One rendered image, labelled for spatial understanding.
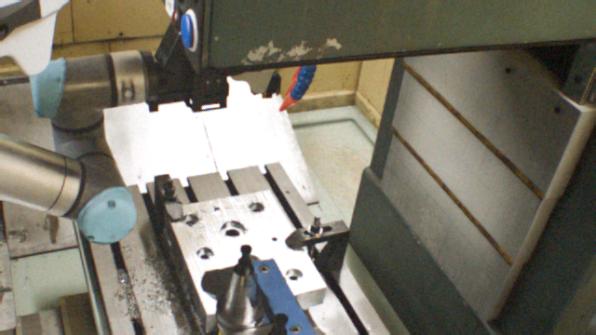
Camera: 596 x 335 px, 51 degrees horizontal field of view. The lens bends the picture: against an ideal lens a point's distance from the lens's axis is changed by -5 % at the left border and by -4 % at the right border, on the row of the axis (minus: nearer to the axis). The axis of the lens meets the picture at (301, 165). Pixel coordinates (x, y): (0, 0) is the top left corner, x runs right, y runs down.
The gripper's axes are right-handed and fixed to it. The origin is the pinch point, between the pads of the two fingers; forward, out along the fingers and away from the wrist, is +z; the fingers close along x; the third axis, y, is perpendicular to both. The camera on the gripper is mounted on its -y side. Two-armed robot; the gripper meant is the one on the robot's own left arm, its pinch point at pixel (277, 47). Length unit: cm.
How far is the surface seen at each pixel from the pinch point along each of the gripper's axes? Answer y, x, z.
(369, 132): 83, -81, 76
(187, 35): -19.1, 30.6, -22.1
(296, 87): -3.6, 17.1, -4.6
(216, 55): -17.8, 32.3, -20.1
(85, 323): 69, -15, -33
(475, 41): -16.6, 32.5, 7.5
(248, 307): 18.5, 30.6, -14.5
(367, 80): 70, -95, 80
